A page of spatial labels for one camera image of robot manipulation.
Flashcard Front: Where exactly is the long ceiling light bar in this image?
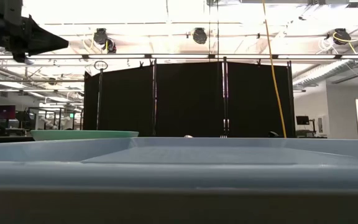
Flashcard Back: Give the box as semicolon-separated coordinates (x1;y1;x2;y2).
0;53;358;61

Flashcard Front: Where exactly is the small black monitor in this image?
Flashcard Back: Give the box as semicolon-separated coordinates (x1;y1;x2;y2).
295;115;311;126

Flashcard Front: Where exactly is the blue plastic tray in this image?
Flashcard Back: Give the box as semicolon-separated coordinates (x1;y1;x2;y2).
0;136;358;191

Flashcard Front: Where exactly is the black folding partition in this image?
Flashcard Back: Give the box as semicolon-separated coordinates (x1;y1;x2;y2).
83;59;296;139

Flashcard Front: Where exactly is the yellow hanging cable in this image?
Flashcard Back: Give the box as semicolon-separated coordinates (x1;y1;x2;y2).
261;0;288;139

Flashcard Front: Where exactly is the monitor with red screen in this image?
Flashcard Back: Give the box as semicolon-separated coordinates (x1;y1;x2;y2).
0;105;17;121

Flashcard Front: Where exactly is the teal plate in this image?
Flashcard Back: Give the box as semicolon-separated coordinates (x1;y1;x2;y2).
30;129;140;142

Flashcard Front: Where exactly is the black ceiling cord reel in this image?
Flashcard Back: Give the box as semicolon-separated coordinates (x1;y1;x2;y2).
192;27;208;45
93;27;117;54

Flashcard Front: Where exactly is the black reel with yellow cord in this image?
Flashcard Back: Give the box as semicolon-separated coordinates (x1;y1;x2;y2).
332;27;352;46

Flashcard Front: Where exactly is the black workstation frame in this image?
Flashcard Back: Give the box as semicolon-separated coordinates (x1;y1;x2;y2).
26;106;84;131

